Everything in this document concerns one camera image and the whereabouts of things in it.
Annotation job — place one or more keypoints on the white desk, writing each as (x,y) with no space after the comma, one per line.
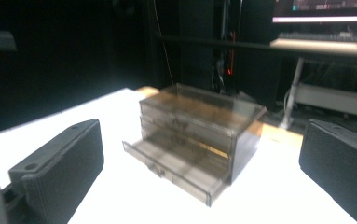
(325,62)

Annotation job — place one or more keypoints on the black metal stand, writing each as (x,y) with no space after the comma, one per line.
(222,43)

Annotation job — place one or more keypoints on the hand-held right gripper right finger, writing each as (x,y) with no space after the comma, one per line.
(340,165)

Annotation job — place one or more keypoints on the computer monitor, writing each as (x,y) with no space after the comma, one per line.
(323,11)

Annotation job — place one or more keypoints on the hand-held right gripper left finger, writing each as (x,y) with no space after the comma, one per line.
(64,161)

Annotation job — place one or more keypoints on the smoky transparent drawer organizer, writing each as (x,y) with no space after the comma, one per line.
(198,121)

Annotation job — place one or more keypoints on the black keyboard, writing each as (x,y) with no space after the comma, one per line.
(319,36)

